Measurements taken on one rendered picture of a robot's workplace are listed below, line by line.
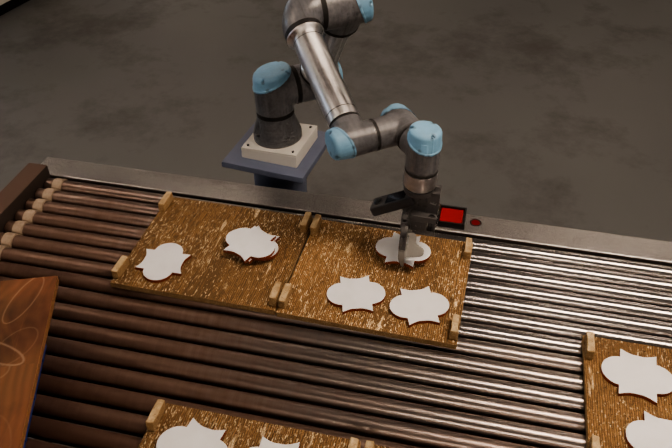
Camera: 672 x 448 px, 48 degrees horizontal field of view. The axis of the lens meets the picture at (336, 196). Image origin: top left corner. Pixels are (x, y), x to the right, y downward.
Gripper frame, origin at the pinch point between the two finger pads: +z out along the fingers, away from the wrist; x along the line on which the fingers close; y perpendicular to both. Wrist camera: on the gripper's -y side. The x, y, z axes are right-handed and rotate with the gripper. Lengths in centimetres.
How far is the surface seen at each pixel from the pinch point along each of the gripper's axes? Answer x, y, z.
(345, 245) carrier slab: 0.6, -14.6, 2.8
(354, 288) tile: -14.9, -8.8, 1.6
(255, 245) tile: -8.0, -35.4, 0.5
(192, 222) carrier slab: 0, -56, 4
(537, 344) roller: -18.9, 33.7, 3.7
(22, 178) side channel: 5, -109, 4
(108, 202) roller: 5, -83, 7
